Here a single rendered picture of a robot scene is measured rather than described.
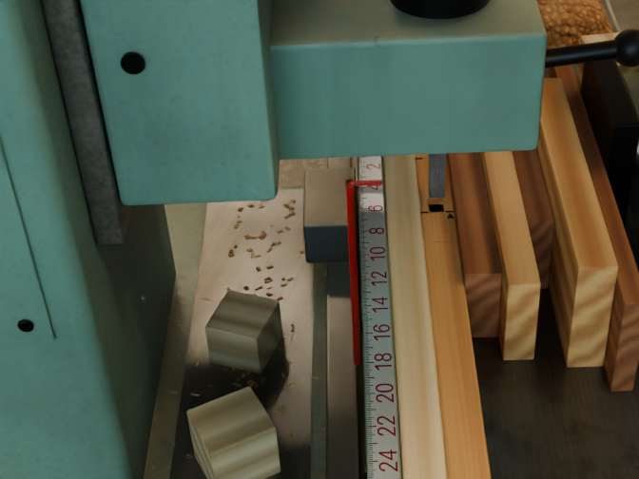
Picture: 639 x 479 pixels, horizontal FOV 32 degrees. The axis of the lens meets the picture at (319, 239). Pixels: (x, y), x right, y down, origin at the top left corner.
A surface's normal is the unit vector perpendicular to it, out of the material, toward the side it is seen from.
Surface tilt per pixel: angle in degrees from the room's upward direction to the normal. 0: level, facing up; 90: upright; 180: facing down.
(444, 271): 0
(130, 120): 90
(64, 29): 90
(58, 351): 90
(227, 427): 0
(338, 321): 0
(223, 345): 90
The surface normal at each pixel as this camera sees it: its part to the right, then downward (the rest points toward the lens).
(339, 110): -0.01, 0.63
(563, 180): -0.05, -0.77
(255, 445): 0.45, 0.54
